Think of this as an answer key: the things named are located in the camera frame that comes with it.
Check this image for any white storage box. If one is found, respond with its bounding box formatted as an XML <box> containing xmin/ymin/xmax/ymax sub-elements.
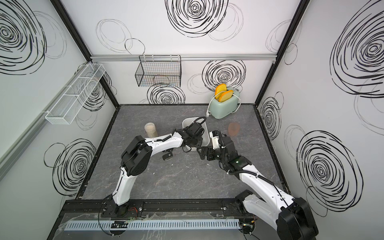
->
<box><xmin>182</xmin><ymin>117</ymin><xmax>210</xmax><ymax>151</ymax></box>

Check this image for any black VW key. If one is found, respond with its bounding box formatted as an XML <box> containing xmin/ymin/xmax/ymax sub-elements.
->
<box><xmin>162</xmin><ymin>152</ymin><xmax>173</xmax><ymax>161</ymax></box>

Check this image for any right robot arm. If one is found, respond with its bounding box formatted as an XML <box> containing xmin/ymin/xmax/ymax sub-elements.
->
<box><xmin>197</xmin><ymin>130</ymin><xmax>319</xmax><ymax>240</ymax></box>

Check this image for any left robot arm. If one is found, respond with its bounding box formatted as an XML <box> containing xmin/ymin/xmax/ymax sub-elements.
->
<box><xmin>112</xmin><ymin>117</ymin><xmax>207</xmax><ymax>206</ymax></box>

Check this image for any brown translucent lid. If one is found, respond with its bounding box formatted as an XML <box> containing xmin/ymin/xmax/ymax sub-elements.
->
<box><xmin>228</xmin><ymin>123</ymin><xmax>241</xmax><ymax>137</ymax></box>

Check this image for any mint green toaster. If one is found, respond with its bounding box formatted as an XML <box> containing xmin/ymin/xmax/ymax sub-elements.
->
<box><xmin>206</xmin><ymin>88</ymin><xmax>242</xmax><ymax>119</ymax></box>

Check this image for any clear jar of grains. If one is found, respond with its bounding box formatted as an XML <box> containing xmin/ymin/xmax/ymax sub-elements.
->
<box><xmin>145</xmin><ymin>123</ymin><xmax>159</xmax><ymax>138</ymax></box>

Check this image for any front orange toast slice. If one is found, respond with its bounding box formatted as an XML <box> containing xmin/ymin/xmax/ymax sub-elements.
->
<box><xmin>218</xmin><ymin>90</ymin><xmax>234</xmax><ymax>103</ymax></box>

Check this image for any orange toast slice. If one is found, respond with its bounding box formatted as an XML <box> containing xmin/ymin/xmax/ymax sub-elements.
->
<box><xmin>215</xmin><ymin>84</ymin><xmax>227</xmax><ymax>99</ymax></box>
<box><xmin>218</xmin><ymin>90</ymin><xmax>234</xmax><ymax>103</ymax></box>

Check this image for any rear orange toast slice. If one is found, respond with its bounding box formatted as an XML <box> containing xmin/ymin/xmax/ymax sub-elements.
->
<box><xmin>215</xmin><ymin>84</ymin><xmax>227</xmax><ymax>99</ymax></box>

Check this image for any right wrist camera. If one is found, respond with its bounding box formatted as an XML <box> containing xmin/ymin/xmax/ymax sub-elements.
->
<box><xmin>209</xmin><ymin>130</ymin><xmax>221</xmax><ymax>150</ymax></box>

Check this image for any white toaster cable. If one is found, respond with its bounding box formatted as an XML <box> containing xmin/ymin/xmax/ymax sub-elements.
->
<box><xmin>205</xmin><ymin>93</ymin><xmax>242</xmax><ymax>118</ymax></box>

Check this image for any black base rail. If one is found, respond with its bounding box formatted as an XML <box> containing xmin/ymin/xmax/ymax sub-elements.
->
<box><xmin>59</xmin><ymin>199</ymin><xmax>262</xmax><ymax>219</ymax></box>

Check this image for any black wire basket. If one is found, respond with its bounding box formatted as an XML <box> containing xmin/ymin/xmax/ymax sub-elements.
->
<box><xmin>135</xmin><ymin>55</ymin><xmax>182</xmax><ymax>87</ymax></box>

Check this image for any white slotted cable duct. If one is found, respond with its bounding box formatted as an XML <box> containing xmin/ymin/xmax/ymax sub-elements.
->
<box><xmin>64</xmin><ymin>219</ymin><xmax>241</xmax><ymax>232</ymax></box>

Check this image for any white mesh wall shelf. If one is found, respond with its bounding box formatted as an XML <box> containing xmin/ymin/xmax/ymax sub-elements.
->
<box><xmin>45</xmin><ymin>64</ymin><xmax>107</xmax><ymax>125</ymax></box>

